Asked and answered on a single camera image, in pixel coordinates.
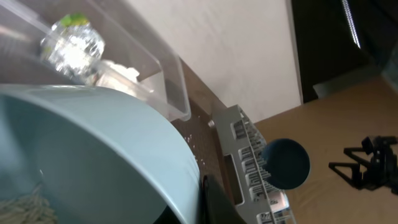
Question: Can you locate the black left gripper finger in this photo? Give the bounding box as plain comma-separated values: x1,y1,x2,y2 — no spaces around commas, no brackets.
202,175,246,224

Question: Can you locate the dark blue plate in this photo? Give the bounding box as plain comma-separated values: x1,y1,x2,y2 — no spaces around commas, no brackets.
261,138,311,190

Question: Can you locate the light blue rice bowl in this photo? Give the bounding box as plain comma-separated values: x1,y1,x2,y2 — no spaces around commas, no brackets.
1,85,201,223

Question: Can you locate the white napkin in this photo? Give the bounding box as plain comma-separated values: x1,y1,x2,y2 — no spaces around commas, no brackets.
95,60,154,100

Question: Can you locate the yellow green snack wrapper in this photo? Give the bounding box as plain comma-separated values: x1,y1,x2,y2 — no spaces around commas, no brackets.
40,12,105,84

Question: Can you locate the grey dishwasher rack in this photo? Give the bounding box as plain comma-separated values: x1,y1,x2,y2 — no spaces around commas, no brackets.
210,105,296,224

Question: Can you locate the brown serving tray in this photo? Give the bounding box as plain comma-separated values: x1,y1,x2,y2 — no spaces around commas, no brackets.
172,100,234,202

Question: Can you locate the black stand on floor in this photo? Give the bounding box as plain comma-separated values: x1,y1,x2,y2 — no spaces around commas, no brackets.
328,136,397,195

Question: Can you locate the pile of white rice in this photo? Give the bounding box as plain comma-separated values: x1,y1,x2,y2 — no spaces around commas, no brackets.
1,184,58,224

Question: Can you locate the clear plastic bin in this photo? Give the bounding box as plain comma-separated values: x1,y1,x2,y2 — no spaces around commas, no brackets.
1,0,191,121

